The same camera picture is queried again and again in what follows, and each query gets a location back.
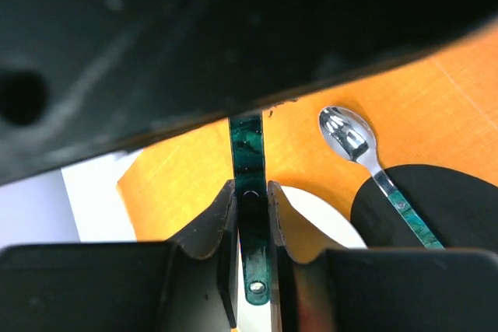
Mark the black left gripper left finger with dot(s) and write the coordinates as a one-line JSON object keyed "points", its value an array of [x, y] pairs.
{"points": [[185, 283]]}

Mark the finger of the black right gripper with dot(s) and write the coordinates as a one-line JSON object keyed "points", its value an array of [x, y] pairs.
{"points": [[82, 78]]}

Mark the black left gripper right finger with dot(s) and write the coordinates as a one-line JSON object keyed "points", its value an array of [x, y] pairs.
{"points": [[320, 285]]}

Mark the teal handled spoon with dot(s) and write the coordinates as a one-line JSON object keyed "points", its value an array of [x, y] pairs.
{"points": [[352, 138]]}

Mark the teal handled fork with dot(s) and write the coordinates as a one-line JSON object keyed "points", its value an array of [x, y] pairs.
{"points": [[248, 155]]}

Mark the orange Mickey Mouse placemat cloth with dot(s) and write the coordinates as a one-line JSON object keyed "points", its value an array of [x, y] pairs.
{"points": [[436, 128]]}

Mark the cream round plate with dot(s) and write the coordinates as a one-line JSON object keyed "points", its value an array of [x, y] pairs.
{"points": [[326, 218]]}

